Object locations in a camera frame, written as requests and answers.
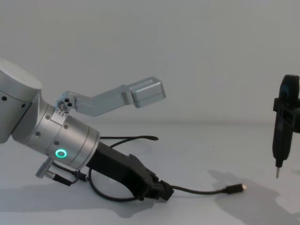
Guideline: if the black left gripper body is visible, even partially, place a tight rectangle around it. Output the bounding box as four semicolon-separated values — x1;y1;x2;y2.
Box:
86;142;156;200

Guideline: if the black electric screwdriver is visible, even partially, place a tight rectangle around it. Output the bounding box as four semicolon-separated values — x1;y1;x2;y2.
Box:
272;74;300;179

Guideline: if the black cable with small plug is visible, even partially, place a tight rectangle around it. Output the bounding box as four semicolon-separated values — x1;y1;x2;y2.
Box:
100;135;247;195

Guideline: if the white table cloth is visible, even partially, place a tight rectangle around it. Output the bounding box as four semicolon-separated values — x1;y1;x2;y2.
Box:
0;121;300;225

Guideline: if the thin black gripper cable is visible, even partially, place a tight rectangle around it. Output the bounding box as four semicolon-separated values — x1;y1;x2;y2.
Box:
35;157;141;202

